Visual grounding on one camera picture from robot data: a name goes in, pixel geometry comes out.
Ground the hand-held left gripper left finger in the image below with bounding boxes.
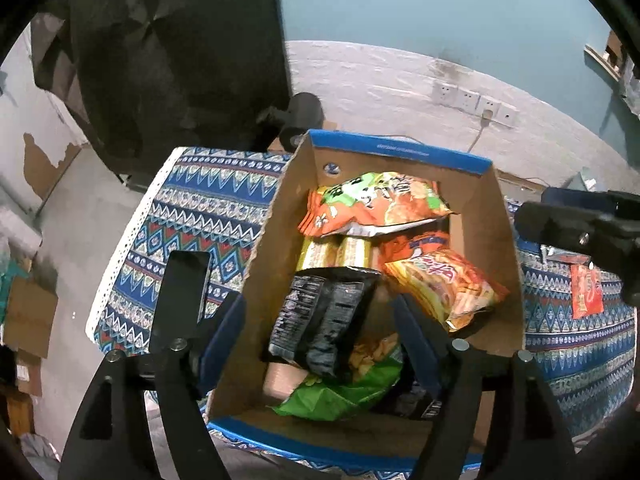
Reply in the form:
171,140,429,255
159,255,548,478
59,251,247,480

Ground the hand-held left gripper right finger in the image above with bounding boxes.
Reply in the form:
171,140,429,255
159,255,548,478
392,295,583,480

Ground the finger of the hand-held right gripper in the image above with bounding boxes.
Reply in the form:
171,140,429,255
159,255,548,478
541,186,621,213
515,201,608,257

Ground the cardboard box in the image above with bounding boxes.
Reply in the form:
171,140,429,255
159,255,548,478
205,129,526,466

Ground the orange squid print snack bag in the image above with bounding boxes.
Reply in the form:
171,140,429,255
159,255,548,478
377,230,451,273

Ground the black snack bag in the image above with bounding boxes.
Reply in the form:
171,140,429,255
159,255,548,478
261,266,383,378

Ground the golden snack box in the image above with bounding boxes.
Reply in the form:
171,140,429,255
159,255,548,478
297,235,342,272

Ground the red snack packet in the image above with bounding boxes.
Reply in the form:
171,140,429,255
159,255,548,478
570,262,606,320

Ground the orange yellow snack bag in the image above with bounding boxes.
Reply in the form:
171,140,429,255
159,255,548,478
384,249,511,333

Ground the small black packet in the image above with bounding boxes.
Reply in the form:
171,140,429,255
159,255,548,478
372,375,446,421

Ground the patterned blue tablecloth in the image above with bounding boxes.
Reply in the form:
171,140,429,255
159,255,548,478
85,146,636,461

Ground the orange green snack bag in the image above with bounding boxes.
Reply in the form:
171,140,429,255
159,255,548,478
298,171,453,238

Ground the brown floor carton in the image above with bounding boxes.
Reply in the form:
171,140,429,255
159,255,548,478
0,275,59,361

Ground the black cylindrical object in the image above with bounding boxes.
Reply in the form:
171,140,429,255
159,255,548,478
257,92,323,153

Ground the hanging black cloth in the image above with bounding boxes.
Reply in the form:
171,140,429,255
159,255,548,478
32,0,293,191

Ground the white plug with cable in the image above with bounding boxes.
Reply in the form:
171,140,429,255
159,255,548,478
467,109,493,153

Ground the wooden wall shelf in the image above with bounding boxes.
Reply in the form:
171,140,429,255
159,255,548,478
584,30,640,111

